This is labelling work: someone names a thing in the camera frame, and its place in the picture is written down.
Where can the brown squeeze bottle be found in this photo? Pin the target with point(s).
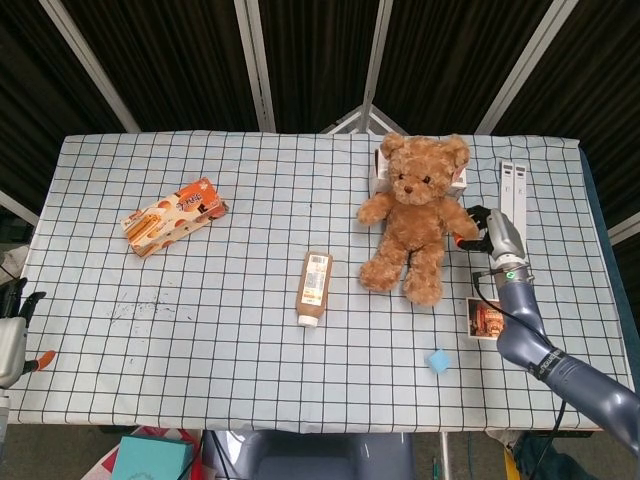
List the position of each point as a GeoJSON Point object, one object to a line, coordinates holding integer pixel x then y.
{"type": "Point", "coordinates": [315, 285]}

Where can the blue sponge cube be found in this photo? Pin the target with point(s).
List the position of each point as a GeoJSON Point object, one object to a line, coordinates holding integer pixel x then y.
{"type": "Point", "coordinates": [437, 361]}

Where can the orange cookie box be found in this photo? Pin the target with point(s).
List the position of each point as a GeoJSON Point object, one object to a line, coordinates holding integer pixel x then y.
{"type": "Point", "coordinates": [170, 215]}

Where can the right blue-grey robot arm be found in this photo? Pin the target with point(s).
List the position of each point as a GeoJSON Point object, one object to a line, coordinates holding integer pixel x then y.
{"type": "Point", "coordinates": [520, 310]}

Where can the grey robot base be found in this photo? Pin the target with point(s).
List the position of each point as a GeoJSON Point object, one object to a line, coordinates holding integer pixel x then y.
{"type": "Point", "coordinates": [310, 457]}

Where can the teal box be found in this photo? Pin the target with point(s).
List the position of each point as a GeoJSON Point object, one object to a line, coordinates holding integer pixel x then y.
{"type": "Point", "coordinates": [150, 460]}

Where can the dark teal cloth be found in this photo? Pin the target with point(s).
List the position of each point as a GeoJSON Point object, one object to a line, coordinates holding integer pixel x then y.
{"type": "Point", "coordinates": [565, 462]}

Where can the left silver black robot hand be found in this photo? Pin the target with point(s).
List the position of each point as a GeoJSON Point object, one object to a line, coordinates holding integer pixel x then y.
{"type": "Point", "coordinates": [11, 345]}

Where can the brown teddy bear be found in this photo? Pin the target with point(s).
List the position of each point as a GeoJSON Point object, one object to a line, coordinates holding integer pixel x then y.
{"type": "Point", "coordinates": [412, 225]}

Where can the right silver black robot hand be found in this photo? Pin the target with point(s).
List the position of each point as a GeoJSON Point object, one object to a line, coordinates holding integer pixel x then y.
{"type": "Point", "coordinates": [505, 235]}

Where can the white crumpled cloth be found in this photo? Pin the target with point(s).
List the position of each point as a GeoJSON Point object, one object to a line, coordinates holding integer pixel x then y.
{"type": "Point", "coordinates": [12, 260]}

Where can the long white flat box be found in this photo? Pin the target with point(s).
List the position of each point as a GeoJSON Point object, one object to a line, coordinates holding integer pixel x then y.
{"type": "Point", "coordinates": [520, 195]}
{"type": "Point", "coordinates": [507, 185]}

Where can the white metal frame beam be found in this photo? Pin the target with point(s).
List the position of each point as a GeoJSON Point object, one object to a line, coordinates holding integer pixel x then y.
{"type": "Point", "coordinates": [376, 65]}
{"type": "Point", "coordinates": [20, 209]}
{"type": "Point", "coordinates": [91, 67]}
{"type": "Point", "coordinates": [522, 65]}
{"type": "Point", "coordinates": [625, 229]}
{"type": "Point", "coordinates": [255, 65]}

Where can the red temple postcard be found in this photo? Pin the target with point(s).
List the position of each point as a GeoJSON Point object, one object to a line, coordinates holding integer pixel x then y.
{"type": "Point", "coordinates": [482, 320]}

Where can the metal table leg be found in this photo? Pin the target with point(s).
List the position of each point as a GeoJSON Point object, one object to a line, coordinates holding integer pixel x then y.
{"type": "Point", "coordinates": [446, 457]}

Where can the white triangular metal frame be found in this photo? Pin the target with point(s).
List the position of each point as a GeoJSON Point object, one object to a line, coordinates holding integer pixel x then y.
{"type": "Point", "coordinates": [350, 120]}

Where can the blue checked tablecloth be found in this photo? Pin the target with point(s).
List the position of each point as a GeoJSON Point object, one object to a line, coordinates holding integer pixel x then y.
{"type": "Point", "coordinates": [250, 350]}

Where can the white cardboard box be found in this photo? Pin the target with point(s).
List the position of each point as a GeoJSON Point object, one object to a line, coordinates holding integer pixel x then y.
{"type": "Point", "coordinates": [377, 180]}

